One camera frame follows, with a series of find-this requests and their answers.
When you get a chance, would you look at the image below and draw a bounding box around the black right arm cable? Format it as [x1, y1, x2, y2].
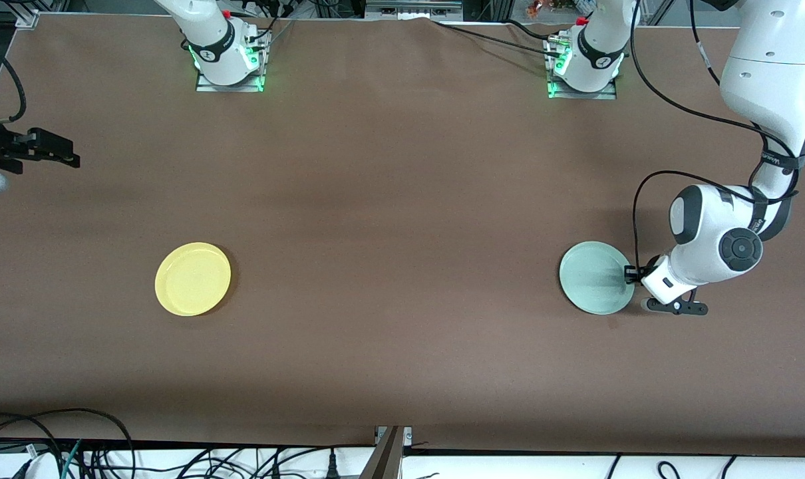
[0, 33, 28, 126]

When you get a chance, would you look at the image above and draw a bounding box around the aluminium profile bar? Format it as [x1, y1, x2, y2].
[359, 426, 413, 479]

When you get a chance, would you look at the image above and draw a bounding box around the small orange object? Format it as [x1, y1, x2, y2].
[526, 0, 579, 17]

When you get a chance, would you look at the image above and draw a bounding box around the long black table cable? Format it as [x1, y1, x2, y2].
[432, 19, 563, 61]

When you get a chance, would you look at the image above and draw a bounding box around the brown table cover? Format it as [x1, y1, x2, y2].
[0, 13, 805, 460]

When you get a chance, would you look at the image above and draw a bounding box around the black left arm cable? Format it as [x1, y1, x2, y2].
[625, 0, 802, 283]

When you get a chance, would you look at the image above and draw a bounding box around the grey metal rail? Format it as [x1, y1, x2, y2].
[365, 0, 463, 17]

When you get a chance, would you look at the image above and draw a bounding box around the yellow round plate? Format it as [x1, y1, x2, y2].
[155, 242, 232, 317]

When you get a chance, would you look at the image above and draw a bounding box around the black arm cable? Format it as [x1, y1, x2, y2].
[0, 33, 28, 126]
[625, 0, 802, 283]

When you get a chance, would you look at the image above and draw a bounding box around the black base cable bundle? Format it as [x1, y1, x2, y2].
[241, 0, 295, 49]

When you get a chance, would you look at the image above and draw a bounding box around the black looped floor cable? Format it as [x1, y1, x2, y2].
[0, 408, 135, 479]

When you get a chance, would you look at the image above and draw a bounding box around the pale green round plate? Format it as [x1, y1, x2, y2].
[560, 241, 637, 315]

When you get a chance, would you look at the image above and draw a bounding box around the short black table cable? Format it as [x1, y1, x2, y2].
[506, 19, 566, 42]

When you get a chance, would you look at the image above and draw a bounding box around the white lower shelf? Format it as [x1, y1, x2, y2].
[0, 444, 805, 479]

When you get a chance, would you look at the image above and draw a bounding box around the green cable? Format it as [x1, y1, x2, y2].
[62, 439, 84, 479]

